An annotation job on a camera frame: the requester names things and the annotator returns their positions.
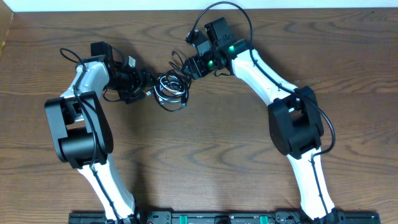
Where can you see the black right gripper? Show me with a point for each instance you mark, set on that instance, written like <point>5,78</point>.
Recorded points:
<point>194,65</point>

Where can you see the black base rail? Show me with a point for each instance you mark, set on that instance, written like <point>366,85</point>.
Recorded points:
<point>280,217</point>

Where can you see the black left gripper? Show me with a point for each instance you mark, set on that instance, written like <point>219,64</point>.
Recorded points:
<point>140,84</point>

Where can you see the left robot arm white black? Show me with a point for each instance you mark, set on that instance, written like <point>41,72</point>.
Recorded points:
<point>82,136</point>

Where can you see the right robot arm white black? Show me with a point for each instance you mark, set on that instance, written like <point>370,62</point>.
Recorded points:
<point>295,120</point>

